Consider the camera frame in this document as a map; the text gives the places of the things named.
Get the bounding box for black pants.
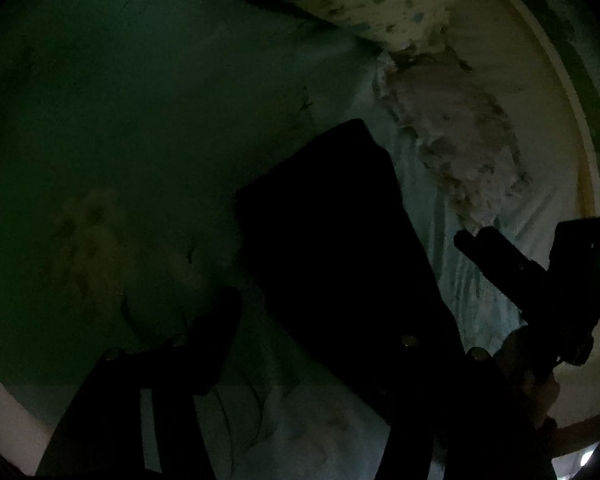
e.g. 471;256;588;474
144;119;464;419

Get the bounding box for crumpled pale floral blanket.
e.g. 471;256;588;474
374;47;531;233

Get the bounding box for teal floral bed sheet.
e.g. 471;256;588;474
0;0;581;480

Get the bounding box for black camera box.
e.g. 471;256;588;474
454;217;600;366

